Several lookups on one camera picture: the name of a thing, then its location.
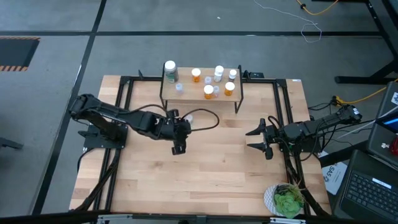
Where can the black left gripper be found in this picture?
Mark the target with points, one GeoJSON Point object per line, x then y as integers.
{"type": "Point", "coordinates": [169, 129]}

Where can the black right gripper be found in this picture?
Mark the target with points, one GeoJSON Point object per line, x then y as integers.
{"type": "Point", "coordinates": [273, 136]}

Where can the small clear plastic pill bottle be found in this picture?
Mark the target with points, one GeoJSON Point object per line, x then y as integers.
{"type": "Point", "coordinates": [179, 87]}
{"type": "Point", "coordinates": [189, 118]}
{"type": "Point", "coordinates": [216, 91]}
{"type": "Point", "coordinates": [208, 80]}

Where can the orange pill bottle white cap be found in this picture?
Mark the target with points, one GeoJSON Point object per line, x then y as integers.
{"type": "Point", "coordinates": [196, 74]}
{"type": "Point", "coordinates": [208, 91]}
{"type": "Point", "coordinates": [229, 88]}

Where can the large bottle green orange label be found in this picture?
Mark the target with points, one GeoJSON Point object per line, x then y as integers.
{"type": "Point", "coordinates": [171, 72]}

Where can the small bottle with blue label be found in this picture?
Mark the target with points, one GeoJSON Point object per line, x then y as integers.
{"type": "Point", "coordinates": [232, 75]}

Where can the tall translucent white pill bottle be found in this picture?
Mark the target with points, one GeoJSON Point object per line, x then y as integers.
{"type": "Point", "coordinates": [219, 73]}

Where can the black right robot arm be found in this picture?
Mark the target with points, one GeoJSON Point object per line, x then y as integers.
{"type": "Point", "coordinates": [326, 123]}

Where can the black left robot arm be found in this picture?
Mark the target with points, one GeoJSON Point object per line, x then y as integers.
{"type": "Point", "coordinates": [102, 112]}

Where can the wooden shelf black metal legs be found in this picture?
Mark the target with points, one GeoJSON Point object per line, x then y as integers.
{"type": "Point", "coordinates": [199, 93]}

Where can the small black box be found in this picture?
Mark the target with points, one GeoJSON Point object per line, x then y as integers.
{"type": "Point", "coordinates": [255, 75]}

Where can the green succulent in white pot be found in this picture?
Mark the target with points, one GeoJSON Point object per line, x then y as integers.
{"type": "Point", "coordinates": [287, 202]}

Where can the white printed paper sheet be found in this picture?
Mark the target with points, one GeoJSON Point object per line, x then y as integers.
{"type": "Point", "coordinates": [334, 179]}

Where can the black laptop with keyboard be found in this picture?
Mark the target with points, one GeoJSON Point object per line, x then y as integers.
{"type": "Point", "coordinates": [370, 191]}

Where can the dark grey open laptop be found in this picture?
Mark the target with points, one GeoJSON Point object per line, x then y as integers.
{"type": "Point", "coordinates": [384, 137]}

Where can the black metal desk stand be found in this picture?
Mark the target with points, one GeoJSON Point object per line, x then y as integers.
{"type": "Point", "coordinates": [377, 37]}

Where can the black furniture foot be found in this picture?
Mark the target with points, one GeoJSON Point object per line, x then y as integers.
{"type": "Point", "coordinates": [9, 143]}

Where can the black mat hazard stripes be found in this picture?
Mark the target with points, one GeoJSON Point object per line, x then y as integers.
{"type": "Point", "coordinates": [17, 53]}

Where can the black aluminium table frame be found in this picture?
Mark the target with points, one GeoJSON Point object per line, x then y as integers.
{"type": "Point", "coordinates": [281, 102]}

